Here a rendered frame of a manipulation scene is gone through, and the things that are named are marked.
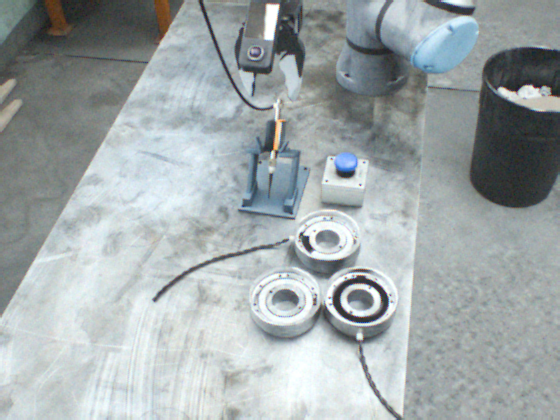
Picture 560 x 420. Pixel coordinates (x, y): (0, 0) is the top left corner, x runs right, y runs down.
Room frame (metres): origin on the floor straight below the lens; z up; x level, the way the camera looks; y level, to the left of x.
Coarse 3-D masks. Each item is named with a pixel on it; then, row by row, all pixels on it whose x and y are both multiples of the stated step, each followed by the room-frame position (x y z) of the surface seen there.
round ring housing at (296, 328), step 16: (272, 272) 0.62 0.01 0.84; (288, 272) 0.62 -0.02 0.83; (304, 272) 0.62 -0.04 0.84; (256, 288) 0.60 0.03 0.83; (272, 288) 0.60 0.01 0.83; (288, 288) 0.60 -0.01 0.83; (320, 288) 0.58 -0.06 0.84; (256, 304) 0.57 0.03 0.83; (272, 304) 0.57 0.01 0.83; (304, 304) 0.57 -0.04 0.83; (320, 304) 0.56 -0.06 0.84; (256, 320) 0.55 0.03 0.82; (304, 320) 0.53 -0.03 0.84; (288, 336) 0.53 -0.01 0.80
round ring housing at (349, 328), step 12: (336, 276) 0.61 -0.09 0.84; (348, 276) 0.61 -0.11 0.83; (372, 276) 0.61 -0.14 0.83; (384, 276) 0.60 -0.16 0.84; (348, 288) 0.59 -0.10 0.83; (360, 288) 0.59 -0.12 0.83; (372, 288) 0.59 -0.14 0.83; (384, 288) 0.59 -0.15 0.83; (396, 288) 0.58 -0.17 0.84; (324, 300) 0.57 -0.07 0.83; (348, 300) 0.58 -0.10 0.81; (360, 300) 0.59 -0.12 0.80; (372, 300) 0.57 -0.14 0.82; (396, 300) 0.56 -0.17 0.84; (336, 312) 0.55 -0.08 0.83; (360, 312) 0.55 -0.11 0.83; (372, 312) 0.55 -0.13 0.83; (336, 324) 0.53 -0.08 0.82; (348, 324) 0.52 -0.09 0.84; (360, 324) 0.52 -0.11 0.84; (372, 324) 0.52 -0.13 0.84; (384, 324) 0.52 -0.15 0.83
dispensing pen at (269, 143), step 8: (280, 104) 0.88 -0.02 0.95; (280, 112) 0.87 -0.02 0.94; (272, 120) 0.86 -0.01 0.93; (272, 128) 0.84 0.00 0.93; (272, 136) 0.84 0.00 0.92; (264, 144) 0.83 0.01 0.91; (272, 144) 0.83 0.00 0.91; (272, 152) 0.83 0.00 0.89; (272, 160) 0.83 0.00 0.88; (272, 168) 0.82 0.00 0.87; (272, 176) 0.81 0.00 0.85
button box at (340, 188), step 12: (336, 168) 0.83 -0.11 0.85; (360, 168) 0.83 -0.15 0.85; (324, 180) 0.80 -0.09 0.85; (336, 180) 0.80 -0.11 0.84; (348, 180) 0.80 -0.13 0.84; (360, 180) 0.80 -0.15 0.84; (324, 192) 0.80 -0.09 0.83; (336, 192) 0.79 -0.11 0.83; (348, 192) 0.79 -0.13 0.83; (360, 192) 0.78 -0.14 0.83; (348, 204) 0.79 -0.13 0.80; (360, 204) 0.78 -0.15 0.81
